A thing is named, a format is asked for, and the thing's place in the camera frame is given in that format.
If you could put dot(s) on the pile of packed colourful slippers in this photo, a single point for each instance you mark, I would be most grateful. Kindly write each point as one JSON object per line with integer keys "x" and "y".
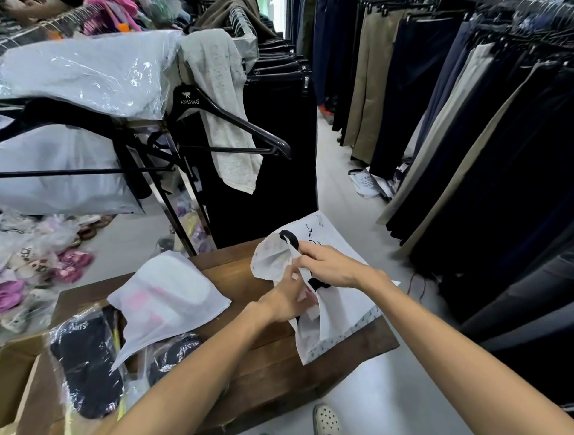
{"x": 36, "y": 264}

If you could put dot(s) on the white papers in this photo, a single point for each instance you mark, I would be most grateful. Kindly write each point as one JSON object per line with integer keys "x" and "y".
{"x": 370, "y": 183}

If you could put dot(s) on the person's left forearm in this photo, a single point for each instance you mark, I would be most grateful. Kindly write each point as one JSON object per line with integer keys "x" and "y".
{"x": 193, "y": 381}

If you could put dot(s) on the person's white patterned shoe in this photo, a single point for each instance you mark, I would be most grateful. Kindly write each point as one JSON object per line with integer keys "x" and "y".
{"x": 326, "y": 420}

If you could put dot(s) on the garment in clear plastic wrap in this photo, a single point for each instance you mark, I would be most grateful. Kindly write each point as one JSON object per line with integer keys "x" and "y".
{"x": 89, "y": 71}

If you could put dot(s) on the person's right fingers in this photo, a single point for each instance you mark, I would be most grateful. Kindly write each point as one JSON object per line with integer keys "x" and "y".
{"x": 314, "y": 256}

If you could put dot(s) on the plain black clothes hanger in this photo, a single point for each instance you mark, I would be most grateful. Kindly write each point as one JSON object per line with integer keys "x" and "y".
{"x": 67, "y": 116}

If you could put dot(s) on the large white plastic bag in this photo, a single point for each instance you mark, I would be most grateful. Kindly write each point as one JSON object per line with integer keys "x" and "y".
{"x": 58, "y": 152}

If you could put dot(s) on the light grey speckled garment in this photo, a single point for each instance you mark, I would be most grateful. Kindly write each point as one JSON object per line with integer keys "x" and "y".
{"x": 219, "y": 89}

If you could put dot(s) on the row of dark and khaki trousers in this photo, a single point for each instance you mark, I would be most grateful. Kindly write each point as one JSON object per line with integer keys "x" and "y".
{"x": 471, "y": 134}

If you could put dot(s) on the brown hanging garment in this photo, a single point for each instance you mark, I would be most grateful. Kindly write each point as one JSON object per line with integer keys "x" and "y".
{"x": 233, "y": 13}

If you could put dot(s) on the person's left hand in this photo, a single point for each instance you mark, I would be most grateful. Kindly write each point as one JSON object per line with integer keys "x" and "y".
{"x": 280, "y": 302}

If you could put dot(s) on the black slippers in clear packet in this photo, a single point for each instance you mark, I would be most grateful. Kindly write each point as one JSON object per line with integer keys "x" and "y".
{"x": 87, "y": 367}
{"x": 172, "y": 356}

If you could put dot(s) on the black hanger with white logo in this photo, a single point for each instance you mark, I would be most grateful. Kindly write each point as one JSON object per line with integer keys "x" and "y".
{"x": 190, "y": 101}

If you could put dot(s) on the person's right hand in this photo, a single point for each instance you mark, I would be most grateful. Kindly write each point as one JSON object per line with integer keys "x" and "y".
{"x": 345, "y": 269}

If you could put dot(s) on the pile of colourful clothes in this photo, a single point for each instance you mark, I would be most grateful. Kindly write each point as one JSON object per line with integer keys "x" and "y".
{"x": 134, "y": 13}

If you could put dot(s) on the black metal clothing rack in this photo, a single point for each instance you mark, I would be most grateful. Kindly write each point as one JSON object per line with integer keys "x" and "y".
{"x": 179, "y": 210}

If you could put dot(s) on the white bag with black print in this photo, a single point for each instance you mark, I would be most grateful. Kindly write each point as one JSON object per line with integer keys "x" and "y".
{"x": 341, "y": 313}

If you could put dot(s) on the brown wooden table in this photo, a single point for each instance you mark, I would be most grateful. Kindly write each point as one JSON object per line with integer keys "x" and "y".
{"x": 264, "y": 358}

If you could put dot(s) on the plain white fabric bag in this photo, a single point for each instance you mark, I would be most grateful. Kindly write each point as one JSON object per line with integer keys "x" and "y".
{"x": 166, "y": 300}

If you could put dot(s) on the red box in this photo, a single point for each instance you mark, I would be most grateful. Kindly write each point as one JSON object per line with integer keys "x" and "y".
{"x": 326, "y": 114}

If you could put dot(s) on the person's left thumb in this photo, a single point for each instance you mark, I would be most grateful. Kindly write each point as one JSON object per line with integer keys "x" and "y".
{"x": 296, "y": 274}

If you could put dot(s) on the brown cardboard box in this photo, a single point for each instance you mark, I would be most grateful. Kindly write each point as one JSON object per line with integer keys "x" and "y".
{"x": 22, "y": 372}

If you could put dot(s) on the row of hanging black trousers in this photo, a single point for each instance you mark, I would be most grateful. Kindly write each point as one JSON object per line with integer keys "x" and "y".
{"x": 269, "y": 157}

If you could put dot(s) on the person's right forearm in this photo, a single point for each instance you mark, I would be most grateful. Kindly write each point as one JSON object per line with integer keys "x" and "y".
{"x": 457, "y": 358}

